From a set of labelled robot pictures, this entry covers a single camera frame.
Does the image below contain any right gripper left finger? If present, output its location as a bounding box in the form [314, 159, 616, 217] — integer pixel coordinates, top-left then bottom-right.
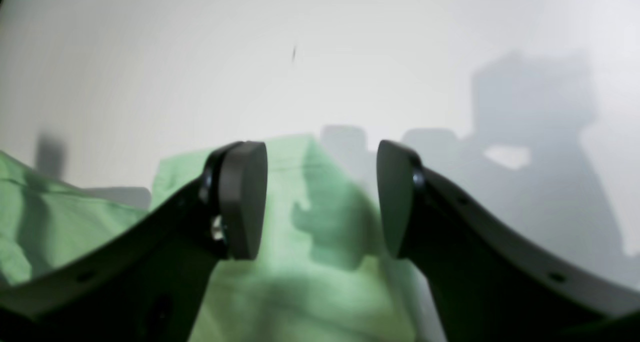
[1, 141, 268, 341]

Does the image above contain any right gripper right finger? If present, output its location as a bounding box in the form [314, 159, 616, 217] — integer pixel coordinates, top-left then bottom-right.
[375, 140, 640, 341]

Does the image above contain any light green T-shirt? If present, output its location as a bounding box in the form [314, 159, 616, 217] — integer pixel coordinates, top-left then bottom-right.
[1, 135, 417, 341]

